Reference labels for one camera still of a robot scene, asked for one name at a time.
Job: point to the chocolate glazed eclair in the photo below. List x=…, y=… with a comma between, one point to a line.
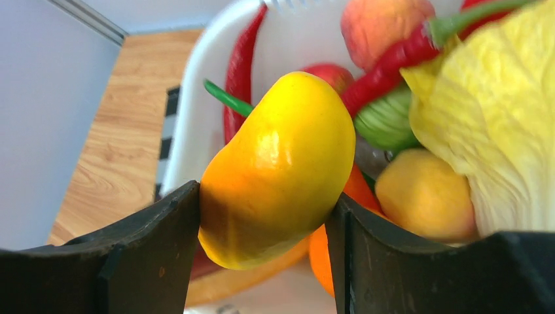
x=210, y=283

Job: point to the small yellow orange fruit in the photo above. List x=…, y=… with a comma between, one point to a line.
x=424, y=195

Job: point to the black white checkerboard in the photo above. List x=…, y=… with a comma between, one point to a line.
x=168, y=127

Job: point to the yellow mango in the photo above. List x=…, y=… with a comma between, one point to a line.
x=279, y=177

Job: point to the pink peach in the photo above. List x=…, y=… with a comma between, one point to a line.
x=369, y=27

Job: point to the green onion stalk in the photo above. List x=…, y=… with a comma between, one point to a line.
x=243, y=108

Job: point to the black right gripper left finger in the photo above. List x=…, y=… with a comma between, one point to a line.
x=139, y=264

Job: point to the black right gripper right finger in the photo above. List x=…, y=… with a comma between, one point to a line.
x=377, y=267

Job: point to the red pepper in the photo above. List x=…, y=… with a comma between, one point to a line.
x=424, y=44

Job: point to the white plastic food tub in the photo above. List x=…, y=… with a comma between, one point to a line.
x=293, y=35

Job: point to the yellow napa cabbage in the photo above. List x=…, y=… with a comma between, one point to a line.
x=486, y=107

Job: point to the long red chili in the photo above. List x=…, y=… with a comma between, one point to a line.
x=238, y=75

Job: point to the green striped cabbage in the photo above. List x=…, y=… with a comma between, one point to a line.
x=384, y=123

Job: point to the orange tangerine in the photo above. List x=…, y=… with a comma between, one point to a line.
x=319, y=259

